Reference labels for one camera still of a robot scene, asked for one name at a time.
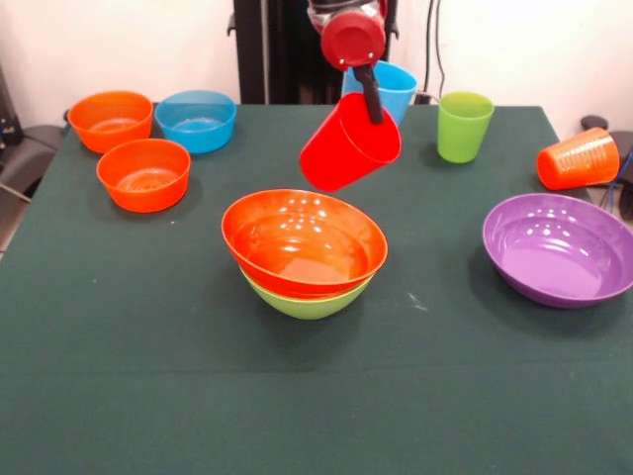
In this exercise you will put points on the grey chair base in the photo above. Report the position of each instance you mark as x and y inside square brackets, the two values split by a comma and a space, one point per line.
[29, 153]

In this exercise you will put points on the orange cup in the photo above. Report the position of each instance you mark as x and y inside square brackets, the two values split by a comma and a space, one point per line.
[578, 161]

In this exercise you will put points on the green bowl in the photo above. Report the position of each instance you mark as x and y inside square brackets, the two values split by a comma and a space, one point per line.
[306, 307]

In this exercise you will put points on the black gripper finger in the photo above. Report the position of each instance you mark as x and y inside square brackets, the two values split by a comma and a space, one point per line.
[371, 94]

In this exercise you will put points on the wide orange bowl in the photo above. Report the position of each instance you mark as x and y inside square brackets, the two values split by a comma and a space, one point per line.
[301, 247]

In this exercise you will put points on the small orange bowl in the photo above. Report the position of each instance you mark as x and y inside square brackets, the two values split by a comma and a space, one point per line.
[111, 119]
[143, 193]

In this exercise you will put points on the blue cup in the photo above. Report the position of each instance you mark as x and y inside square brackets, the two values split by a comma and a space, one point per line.
[395, 89]

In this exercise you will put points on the dark green tablecloth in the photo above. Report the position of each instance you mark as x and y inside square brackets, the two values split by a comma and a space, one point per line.
[297, 386]

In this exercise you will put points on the green cup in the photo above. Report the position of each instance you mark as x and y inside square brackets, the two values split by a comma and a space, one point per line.
[465, 128]

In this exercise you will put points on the blue bowl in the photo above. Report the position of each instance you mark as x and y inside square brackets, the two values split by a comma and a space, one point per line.
[195, 133]

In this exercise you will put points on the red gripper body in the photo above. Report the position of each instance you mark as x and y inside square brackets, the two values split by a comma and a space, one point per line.
[352, 42]

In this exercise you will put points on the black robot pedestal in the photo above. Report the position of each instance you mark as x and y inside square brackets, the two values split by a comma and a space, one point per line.
[257, 49]

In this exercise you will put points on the dark equipment rack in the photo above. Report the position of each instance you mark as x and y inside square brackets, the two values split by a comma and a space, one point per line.
[4, 114]

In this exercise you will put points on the purple bowl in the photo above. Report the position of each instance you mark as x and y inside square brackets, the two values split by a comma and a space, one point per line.
[554, 257]

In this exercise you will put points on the red cup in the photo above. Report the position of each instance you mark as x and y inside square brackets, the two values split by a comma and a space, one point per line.
[341, 153]

